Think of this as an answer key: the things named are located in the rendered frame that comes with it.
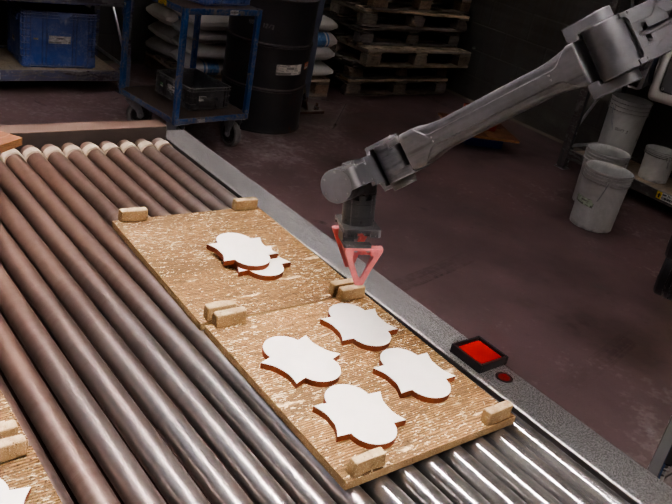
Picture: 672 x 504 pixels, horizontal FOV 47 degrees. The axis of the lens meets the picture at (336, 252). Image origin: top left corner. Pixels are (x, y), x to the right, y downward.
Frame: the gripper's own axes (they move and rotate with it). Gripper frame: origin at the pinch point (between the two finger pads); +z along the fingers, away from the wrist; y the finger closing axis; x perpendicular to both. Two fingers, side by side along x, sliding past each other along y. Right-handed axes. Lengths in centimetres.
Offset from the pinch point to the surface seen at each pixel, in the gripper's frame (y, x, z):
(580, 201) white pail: -301, 199, 58
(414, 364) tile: 13.1, 9.0, 12.0
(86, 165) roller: -64, -55, -4
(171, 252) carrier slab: -20.3, -32.7, 3.6
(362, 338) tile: 6.5, 1.1, 10.1
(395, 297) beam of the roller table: -15.3, 12.2, 10.8
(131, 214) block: -31, -41, -1
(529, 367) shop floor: -145, 106, 91
